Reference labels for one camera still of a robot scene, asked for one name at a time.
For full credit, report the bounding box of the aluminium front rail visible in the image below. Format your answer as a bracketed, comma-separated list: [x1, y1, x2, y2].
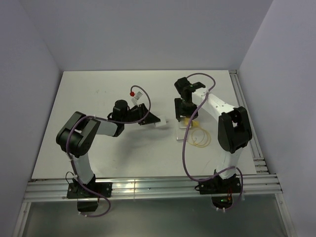
[23, 174, 282, 202]

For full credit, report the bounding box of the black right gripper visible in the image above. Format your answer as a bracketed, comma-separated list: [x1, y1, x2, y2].
[175, 97, 199, 121]

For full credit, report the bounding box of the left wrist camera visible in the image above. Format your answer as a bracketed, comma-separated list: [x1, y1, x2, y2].
[130, 91, 143, 105]

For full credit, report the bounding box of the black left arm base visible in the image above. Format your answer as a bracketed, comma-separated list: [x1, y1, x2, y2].
[66, 182, 112, 199]

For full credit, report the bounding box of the white cube socket adapter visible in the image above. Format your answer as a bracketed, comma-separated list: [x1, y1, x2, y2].
[178, 117, 191, 129]

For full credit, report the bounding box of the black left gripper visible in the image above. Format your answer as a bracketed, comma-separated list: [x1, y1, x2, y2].
[122, 104, 160, 125]

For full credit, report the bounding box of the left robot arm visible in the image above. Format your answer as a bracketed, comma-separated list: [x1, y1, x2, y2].
[56, 100, 161, 197]

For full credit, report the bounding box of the white USB charger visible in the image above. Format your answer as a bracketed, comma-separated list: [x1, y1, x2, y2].
[155, 116, 168, 128]
[176, 128, 187, 141]

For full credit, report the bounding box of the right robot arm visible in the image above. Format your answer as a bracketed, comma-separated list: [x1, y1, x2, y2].
[174, 73, 253, 193]

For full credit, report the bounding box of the aluminium right rail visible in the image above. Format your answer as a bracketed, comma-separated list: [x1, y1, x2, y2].
[228, 69, 269, 173]

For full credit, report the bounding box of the aluminium rail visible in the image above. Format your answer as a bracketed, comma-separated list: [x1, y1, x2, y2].
[228, 69, 269, 173]
[23, 174, 282, 202]

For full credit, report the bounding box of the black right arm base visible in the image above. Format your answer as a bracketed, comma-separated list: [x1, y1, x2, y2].
[195, 176, 242, 195]

